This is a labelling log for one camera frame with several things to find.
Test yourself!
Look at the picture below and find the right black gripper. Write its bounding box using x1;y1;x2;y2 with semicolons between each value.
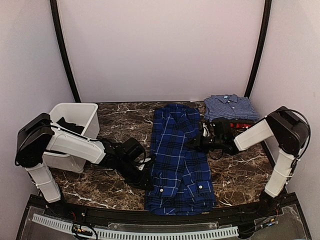
184;131;224;154

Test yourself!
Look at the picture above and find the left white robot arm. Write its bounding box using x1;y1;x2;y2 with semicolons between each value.
14;113;154;218

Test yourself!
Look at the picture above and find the left black frame post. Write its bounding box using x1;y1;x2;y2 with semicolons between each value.
49;0;82;103

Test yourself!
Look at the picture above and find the black frame post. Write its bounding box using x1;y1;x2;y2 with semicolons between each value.
49;0;82;103
244;0;272;98

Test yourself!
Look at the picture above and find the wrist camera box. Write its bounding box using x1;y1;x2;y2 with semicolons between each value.
199;117;232;137
122;137;155;171

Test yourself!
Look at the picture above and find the white plastic bin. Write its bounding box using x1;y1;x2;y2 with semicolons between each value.
43;102;100;174

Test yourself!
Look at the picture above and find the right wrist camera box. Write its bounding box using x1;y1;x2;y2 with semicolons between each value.
199;117;232;137

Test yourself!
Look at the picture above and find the dark blue plaid shirt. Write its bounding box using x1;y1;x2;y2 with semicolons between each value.
144;104;216;216

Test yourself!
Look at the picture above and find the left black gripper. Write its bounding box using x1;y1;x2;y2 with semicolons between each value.
117;157;155;192

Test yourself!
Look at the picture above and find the light blue checked folded shirt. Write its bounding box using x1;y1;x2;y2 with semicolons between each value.
204;94;260;122

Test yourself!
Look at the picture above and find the white slotted cable duct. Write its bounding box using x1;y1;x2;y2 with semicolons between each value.
32;213;239;240

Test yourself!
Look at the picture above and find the black front rail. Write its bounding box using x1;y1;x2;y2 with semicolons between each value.
27;193;301;226

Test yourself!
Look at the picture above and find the red black folded shirt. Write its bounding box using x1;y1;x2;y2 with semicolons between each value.
229;119;255;129

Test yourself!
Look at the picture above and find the right black frame post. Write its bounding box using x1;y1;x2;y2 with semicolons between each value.
244;0;272;98

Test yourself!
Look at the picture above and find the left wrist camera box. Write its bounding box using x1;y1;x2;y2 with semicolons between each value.
122;137;155;171

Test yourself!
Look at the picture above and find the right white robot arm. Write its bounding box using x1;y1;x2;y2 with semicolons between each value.
185;106;312;198

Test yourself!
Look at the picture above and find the black garment in bin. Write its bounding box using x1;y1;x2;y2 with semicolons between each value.
56;117;85;134

